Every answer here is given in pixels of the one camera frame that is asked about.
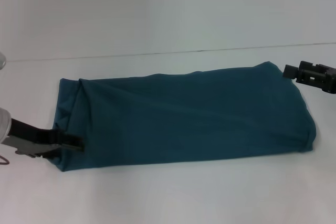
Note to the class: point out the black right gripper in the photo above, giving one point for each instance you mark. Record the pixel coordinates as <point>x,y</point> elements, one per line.
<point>331,81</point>

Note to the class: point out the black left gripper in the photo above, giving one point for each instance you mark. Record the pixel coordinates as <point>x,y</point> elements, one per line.
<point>29,141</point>

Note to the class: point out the teal t-shirt with FREE print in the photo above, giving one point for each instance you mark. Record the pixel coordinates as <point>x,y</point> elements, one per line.
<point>183,119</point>

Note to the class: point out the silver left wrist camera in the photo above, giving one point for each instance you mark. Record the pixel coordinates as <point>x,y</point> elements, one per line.
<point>2,60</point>

